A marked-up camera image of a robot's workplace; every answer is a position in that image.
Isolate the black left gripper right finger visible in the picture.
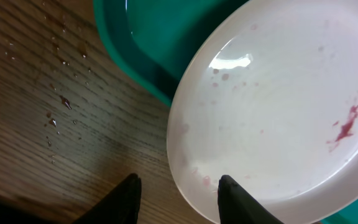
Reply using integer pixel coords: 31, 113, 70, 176
218, 175, 283, 224

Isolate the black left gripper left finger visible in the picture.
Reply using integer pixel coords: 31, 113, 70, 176
73, 173, 142, 224

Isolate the teal plastic tray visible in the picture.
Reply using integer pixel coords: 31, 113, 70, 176
93, 1, 358, 223

